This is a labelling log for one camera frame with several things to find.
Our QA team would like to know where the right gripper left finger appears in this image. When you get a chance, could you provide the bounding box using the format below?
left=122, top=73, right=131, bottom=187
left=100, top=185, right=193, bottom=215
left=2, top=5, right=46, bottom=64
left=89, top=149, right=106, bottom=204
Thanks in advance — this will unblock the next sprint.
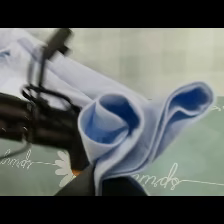
left=54, top=164, right=97, bottom=197

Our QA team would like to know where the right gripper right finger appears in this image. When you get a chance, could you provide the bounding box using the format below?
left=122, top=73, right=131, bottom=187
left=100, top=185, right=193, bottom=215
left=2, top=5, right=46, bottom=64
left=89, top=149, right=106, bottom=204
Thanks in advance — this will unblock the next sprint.
left=101, top=175, right=149, bottom=197

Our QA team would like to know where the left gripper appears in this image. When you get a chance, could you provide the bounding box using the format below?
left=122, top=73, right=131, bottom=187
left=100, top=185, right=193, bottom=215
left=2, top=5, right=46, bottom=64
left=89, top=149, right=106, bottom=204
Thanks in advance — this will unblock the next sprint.
left=29, top=99, right=91, bottom=172

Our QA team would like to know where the light blue shirt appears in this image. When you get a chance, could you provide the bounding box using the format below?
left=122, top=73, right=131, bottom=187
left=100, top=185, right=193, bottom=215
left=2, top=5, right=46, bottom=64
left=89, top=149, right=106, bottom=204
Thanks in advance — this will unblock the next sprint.
left=0, top=28, right=218, bottom=197

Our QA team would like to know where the black cable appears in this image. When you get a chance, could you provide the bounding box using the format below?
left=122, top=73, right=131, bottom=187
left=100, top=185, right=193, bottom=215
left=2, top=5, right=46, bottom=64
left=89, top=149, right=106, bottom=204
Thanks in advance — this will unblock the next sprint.
left=20, top=83, right=74, bottom=113

